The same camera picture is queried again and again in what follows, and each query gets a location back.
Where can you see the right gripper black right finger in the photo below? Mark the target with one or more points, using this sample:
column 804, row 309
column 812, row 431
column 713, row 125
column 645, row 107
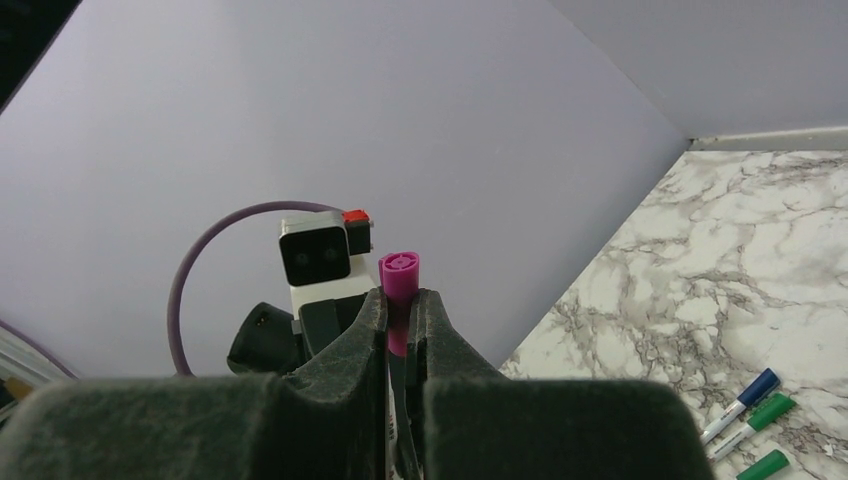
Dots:
column 469, row 421

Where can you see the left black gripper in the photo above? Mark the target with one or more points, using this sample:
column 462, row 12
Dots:
column 271, row 340

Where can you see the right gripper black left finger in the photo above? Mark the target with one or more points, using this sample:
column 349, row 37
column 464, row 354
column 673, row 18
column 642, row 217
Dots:
column 326, row 420

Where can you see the pink pen cap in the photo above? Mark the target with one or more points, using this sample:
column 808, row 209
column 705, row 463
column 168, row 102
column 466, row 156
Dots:
column 399, row 277

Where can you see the blue pen cap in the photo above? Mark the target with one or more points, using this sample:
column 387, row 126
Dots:
column 760, row 388

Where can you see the green pen cap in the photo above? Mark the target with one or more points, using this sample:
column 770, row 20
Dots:
column 770, row 410
column 765, row 467

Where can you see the silver pen red tip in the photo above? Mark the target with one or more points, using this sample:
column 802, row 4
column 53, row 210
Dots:
column 727, row 445

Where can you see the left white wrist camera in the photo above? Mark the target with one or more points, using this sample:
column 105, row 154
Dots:
column 318, row 262

